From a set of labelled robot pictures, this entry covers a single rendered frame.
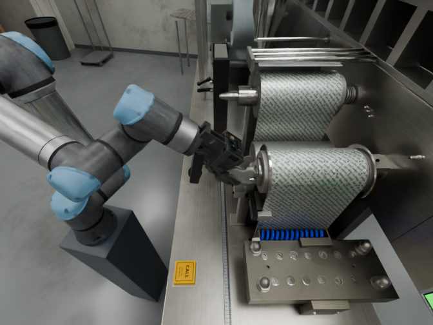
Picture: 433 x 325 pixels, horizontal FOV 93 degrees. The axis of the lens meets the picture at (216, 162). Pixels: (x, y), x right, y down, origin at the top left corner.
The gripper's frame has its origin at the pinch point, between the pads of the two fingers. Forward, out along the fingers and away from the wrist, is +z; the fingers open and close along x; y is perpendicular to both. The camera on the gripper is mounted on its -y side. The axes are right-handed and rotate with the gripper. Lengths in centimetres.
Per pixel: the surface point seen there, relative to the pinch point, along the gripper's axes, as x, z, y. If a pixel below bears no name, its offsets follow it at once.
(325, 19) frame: 66, 15, 41
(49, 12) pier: 461, -221, -254
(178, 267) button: -13.0, 3.9, -37.6
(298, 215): -4.6, 19.9, 1.3
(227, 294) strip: -20.6, 17.8, -29.1
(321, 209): -4.6, 22.3, 7.6
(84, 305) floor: -10, 5, -157
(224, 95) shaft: 25.9, -10.7, 4.4
